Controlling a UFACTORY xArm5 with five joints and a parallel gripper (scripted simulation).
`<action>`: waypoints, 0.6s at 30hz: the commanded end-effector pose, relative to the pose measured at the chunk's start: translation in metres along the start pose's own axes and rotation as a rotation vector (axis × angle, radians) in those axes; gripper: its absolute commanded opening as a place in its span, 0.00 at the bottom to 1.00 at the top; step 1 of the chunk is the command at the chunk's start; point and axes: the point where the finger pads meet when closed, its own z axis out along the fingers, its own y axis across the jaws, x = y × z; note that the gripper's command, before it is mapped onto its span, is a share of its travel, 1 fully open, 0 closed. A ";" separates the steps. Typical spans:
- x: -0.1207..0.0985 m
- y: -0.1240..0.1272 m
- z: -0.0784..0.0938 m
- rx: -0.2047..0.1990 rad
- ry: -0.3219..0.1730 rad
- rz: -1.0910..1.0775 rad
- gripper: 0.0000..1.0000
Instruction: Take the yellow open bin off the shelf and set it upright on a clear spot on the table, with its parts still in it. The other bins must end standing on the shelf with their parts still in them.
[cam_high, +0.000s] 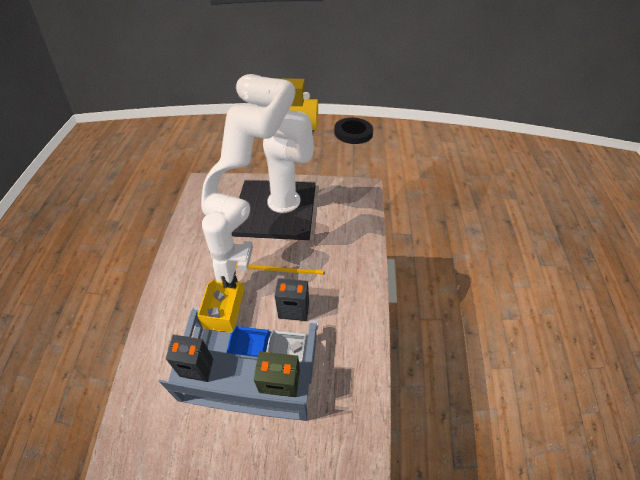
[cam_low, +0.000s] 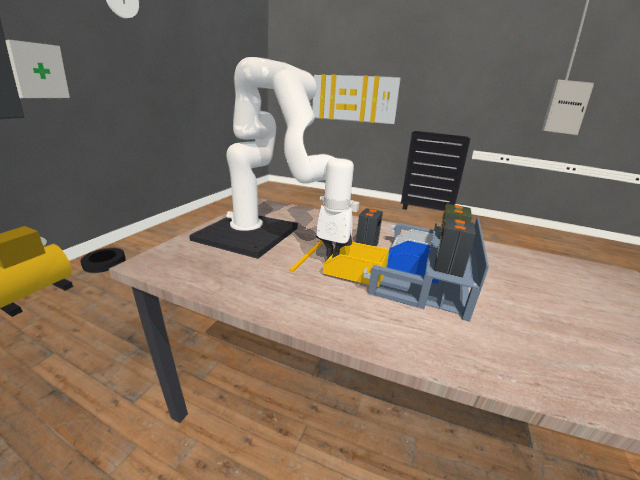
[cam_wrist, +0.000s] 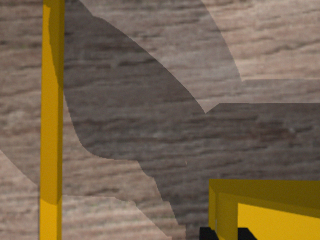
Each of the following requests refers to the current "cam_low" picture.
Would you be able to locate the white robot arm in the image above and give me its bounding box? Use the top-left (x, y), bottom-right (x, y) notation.
top-left (226, 57), bottom-right (359, 231)

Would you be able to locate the yellow vertical bar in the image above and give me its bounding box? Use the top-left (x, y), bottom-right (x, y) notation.
top-left (290, 240), bottom-right (323, 272)

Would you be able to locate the olive green case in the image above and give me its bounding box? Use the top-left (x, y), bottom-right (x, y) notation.
top-left (439, 203), bottom-right (472, 239)

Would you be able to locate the dark grey case with orange latches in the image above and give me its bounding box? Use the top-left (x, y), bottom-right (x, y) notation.
top-left (434, 217), bottom-right (476, 277)

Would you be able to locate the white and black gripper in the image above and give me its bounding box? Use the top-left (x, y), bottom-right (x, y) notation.
top-left (316, 205), bottom-right (353, 259)

